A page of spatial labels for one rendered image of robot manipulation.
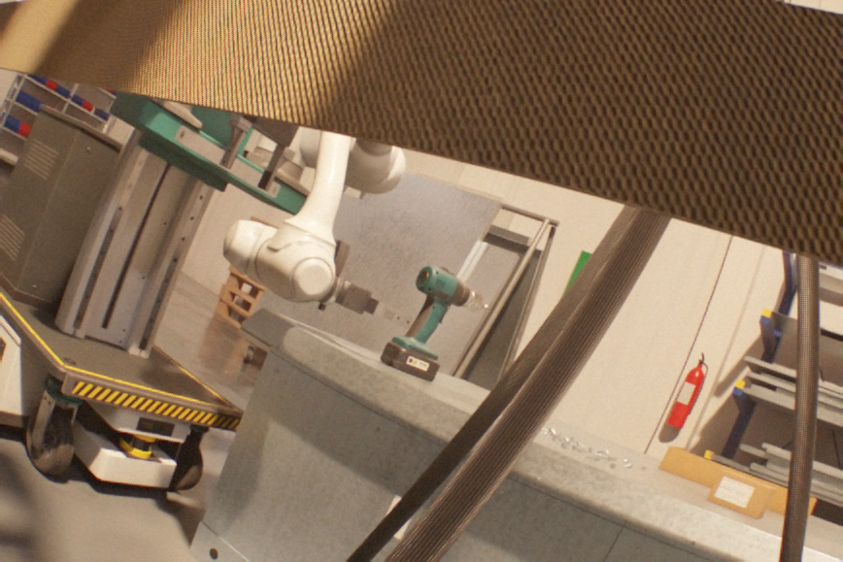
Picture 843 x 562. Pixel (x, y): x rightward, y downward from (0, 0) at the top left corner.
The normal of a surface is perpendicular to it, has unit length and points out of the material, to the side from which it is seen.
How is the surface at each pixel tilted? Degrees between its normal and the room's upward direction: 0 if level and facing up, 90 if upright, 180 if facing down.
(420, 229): 78
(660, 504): 68
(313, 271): 99
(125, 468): 90
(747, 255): 90
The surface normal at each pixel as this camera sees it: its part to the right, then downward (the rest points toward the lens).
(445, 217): -0.37, -0.50
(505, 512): -0.48, -0.32
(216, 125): 0.80, 0.29
